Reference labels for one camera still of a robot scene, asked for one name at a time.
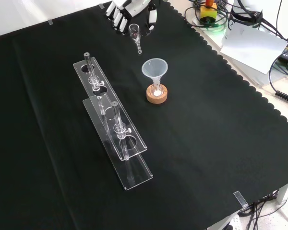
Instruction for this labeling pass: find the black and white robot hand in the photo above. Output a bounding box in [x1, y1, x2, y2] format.
[105, 0, 163, 37]

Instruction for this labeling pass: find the translucent plastic funnel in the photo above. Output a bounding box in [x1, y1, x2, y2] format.
[141, 59, 168, 94]

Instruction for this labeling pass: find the clear acrylic funnel stand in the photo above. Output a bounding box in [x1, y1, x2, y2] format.
[72, 52, 154, 191]

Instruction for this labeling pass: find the yellow emergency stop button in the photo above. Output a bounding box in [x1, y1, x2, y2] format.
[199, 0, 218, 25]

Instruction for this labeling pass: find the white paper sheet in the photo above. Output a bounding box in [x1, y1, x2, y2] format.
[220, 16, 288, 75]

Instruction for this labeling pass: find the black table cloth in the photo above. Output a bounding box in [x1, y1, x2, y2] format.
[0, 0, 288, 230]

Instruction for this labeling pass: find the white power strip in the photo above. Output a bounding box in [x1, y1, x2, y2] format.
[220, 214, 242, 230]

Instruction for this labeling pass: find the white table leg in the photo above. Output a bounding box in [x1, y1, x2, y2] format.
[276, 183, 288, 205]

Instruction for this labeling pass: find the cork ring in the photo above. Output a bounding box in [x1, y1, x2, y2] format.
[146, 84, 170, 105]

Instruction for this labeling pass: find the black head strap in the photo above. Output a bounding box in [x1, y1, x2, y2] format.
[229, 0, 265, 25]

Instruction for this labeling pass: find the black coiled cable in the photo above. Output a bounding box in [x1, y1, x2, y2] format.
[268, 54, 288, 105]

